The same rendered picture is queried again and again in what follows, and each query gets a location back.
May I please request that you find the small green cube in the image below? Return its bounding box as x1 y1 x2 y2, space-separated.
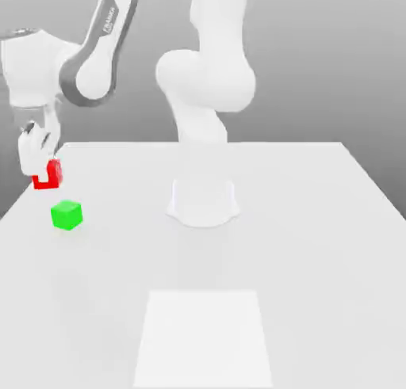
50 200 84 231

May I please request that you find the small red cube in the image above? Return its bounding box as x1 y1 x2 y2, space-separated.
32 159 63 191

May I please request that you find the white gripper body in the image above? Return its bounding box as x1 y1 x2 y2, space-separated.
17 121 61 177

